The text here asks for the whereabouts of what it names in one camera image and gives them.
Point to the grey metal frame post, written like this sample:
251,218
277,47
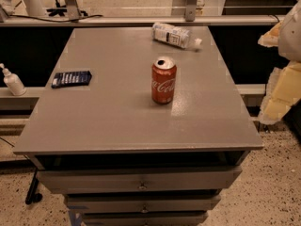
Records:
190,10
73,10

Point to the clear plastic bottle blue label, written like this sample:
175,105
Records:
175,36

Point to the grey drawer cabinet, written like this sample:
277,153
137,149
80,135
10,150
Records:
121,159

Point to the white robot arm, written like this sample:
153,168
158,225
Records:
289,40

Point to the grey metal frame post right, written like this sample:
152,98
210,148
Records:
190,10

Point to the red Coca-Cola can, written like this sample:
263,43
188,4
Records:
163,80

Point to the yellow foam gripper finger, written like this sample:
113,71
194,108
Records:
270,38
283,90

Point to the white pump dispenser bottle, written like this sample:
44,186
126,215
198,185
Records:
13,82

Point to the grey metal frame post left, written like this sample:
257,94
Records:
73,10

